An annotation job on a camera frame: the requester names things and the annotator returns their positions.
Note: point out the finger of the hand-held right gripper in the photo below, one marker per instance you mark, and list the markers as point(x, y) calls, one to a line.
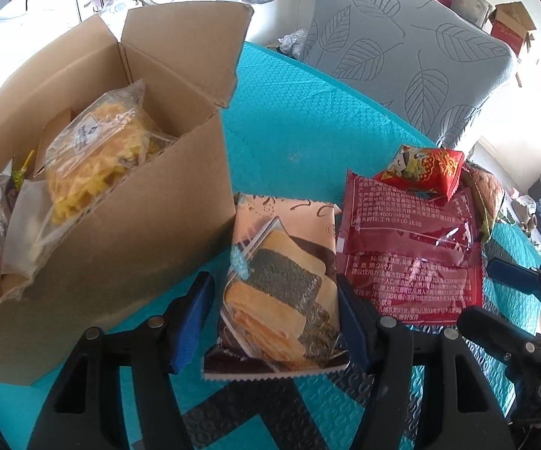
point(495, 328)
point(514, 275)

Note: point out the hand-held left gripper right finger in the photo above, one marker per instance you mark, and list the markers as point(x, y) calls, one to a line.
point(352, 333)

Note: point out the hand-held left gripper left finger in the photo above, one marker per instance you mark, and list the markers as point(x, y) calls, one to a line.
point(195, 323)

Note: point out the peach seaweed roll snack packet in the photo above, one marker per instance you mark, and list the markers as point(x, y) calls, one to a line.
point(279, 262)

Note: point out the clear yellow noodle snack packet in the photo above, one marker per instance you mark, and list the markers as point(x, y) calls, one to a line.
point(92, 164)

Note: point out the yellow-green candy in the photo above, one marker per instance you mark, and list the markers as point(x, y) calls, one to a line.
point(18, 176)

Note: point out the brown snack packet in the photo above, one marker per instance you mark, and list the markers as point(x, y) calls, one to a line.
point(486, 192)

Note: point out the dark red snack packet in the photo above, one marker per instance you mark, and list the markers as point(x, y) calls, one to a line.
point(406, 253)

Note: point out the red patterned snack packet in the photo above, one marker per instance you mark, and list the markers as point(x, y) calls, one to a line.
point(420, 168)

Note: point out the cardboard box red print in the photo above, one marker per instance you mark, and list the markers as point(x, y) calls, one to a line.
point(511, 28)

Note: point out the grey leaf-pattern chair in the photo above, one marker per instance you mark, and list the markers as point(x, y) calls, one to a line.
point(392, 47)

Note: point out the crumpled clear plastic bag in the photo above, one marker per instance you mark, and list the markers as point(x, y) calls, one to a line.
point(293, 43)

